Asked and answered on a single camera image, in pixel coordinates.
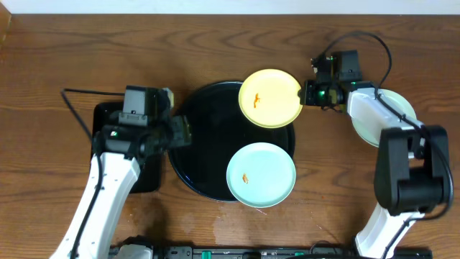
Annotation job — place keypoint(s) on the yellow plate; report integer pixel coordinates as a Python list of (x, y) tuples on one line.
[(269, 98)]

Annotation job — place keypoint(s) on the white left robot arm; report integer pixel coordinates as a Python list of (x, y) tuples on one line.
[(126, 159)]

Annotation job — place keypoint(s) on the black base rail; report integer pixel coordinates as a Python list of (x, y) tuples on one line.
[(241, 253)]

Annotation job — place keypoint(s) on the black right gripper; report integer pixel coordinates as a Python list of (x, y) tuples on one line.
[(305, 98)]

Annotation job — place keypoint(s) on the black round tray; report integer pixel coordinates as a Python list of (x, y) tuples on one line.
[(218, 130)]

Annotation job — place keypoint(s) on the black rectangular tray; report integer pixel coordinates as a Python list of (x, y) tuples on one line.
[(108, 115)]

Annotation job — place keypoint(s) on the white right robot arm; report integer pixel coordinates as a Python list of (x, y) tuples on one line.
[(413, 181)]

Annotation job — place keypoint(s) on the mint plate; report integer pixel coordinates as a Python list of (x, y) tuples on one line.
[(406, 104), (261, 175)]

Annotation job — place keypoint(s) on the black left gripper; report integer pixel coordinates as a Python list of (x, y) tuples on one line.
[(181, 135)]

